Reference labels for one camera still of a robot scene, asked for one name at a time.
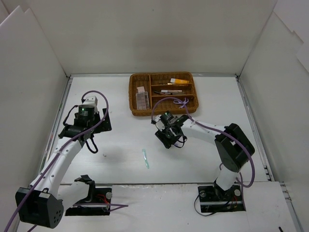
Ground mint green eyebrow razor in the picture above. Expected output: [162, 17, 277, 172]
[142, 149, 150, 169]

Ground purple small scissors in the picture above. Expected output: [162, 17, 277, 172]
[173, 98, 189, 109]

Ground gold makeup pencil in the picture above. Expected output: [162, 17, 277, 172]
[160, 92, 184, 95]

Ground clear mauve eyeshadow palette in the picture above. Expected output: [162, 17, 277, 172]
[136, 92, 150, 110]

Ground pink makeup pen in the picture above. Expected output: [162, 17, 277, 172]
[161, 89, 183, 92]

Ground pink rectangular compact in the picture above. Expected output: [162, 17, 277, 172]
[137, 86, 145, 93]

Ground orange sunscreen tube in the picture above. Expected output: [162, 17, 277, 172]
[170, 78, 190, 85]

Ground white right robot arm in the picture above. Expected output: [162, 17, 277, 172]
[152, 111, 255, 200]

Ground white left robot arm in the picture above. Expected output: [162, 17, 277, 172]
[14, 90, 112, 229]

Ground brown wicker divided tray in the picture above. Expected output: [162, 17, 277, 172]
[128, 72, 199, 116]

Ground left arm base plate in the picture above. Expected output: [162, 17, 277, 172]
[65, 187, 112, 216]

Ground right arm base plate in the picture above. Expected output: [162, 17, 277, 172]
[194, 184, 246, 216]

